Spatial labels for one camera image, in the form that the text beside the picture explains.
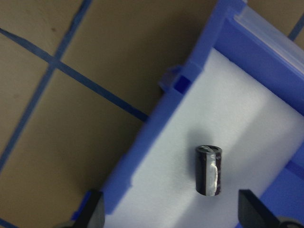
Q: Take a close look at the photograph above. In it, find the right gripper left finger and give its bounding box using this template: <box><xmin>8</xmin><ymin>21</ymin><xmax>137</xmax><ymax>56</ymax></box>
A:
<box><xmin>57</xmin><ymin>189</ymin><xmax>105</xmax><ymax>228</ymax></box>

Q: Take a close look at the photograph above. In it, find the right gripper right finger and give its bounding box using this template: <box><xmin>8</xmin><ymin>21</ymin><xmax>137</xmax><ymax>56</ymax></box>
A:
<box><xmin>237</xmin><ymin>190</ymin><xmax>303</xmax><ymax>228</ymax></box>

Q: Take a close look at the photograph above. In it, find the dark brown cylindrical capacitor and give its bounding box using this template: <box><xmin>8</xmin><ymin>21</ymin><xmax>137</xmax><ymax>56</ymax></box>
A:
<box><xmin>195</xmin><ymin>145</ymin><xmax>222</xmax><ymax>197</ymax></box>

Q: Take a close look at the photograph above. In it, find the white foam bin liner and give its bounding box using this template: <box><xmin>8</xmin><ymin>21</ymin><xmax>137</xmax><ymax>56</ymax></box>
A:
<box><xmin>105</xmin><ymin>50</ymin><xmax>304</xmax><ymax>228</ymax></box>

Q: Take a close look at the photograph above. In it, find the blue plastic storage bin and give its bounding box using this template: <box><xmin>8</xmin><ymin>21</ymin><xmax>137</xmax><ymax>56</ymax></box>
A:
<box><xmin>71</xmin><ymin>0</ymin><xmax>304</xmax><ymax>228</ymax></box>

